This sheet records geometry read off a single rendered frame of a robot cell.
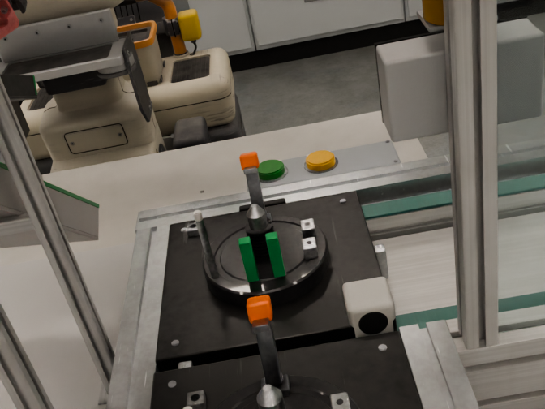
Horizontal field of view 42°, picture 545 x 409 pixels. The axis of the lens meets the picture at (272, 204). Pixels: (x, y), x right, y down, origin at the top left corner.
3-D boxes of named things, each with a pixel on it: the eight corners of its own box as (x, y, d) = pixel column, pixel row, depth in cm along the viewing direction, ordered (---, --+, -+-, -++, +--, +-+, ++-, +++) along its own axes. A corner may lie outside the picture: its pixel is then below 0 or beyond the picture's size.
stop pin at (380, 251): (376, 273, 82) (372, 245, 80) (386, 270, 82) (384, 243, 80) (378, 280, 81) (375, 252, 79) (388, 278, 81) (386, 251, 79)
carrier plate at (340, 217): (173, 236, 91) (169, 222, 90) (358, 203, 90) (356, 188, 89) (159, 375, 71) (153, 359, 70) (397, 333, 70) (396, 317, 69)
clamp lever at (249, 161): (252, 217, 83) (239, 153, 82) (268, 213, 83) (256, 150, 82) (251, 224, 80) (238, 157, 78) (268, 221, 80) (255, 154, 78)
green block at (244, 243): (247, 275, 75) (238, 238, 73) (259, 273, 75) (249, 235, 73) (247, 282, 74) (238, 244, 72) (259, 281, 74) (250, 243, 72)
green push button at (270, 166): (257, 174, 100) (254, 161, 99) (285, 169, 100) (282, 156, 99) (258, 188, 97) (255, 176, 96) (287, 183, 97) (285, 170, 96)
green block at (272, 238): (273, 270, 75) (264, 233, 73) (285, 269, 75) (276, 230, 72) (274, 277, 74) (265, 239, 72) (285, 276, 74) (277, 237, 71)
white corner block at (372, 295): (345, 311, 74) (341, 281, 72) (388, 303, 74) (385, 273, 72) (352, 342, 70) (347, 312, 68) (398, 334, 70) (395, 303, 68)
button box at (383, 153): (253, 200, 104) (245, 164, 101) (395, 174, 104) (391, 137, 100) (255, 227, 99) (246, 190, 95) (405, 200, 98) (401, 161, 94)
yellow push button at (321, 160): (306, 165, 100) (303, 152, 99) (334, 159, 100) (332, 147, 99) (309, 179, 97) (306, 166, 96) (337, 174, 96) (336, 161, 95)
